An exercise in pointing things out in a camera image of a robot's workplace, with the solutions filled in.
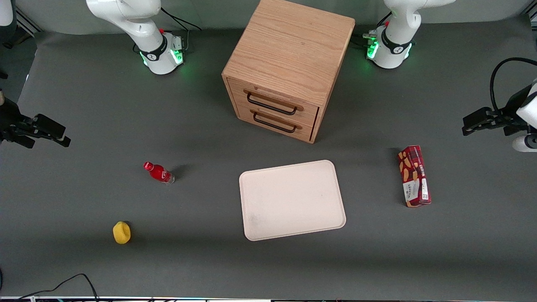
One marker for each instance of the yellow sponge toy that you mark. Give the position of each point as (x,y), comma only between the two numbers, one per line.
(121,233)

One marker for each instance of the wooden drawer cabinet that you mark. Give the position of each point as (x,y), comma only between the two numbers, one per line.
(289,46)

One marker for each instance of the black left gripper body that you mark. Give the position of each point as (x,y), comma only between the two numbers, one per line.
(509,112)

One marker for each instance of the aluminium frame rail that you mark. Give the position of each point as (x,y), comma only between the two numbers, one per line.
(27,23)
(530,16)

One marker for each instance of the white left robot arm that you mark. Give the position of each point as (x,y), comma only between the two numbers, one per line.
(392,52)

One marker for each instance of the red cookie box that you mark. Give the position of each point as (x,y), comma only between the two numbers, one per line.
(413,176)

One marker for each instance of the beige rectangular tray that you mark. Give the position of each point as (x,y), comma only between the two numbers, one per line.
(291,200)

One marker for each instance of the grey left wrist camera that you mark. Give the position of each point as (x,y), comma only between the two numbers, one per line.
(524,143)

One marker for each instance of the small red cola bottle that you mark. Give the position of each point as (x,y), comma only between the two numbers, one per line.
(158,172)

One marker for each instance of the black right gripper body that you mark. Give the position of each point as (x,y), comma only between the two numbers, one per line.
(9,118)

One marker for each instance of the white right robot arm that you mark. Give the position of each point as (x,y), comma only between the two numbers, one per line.
(155,50)

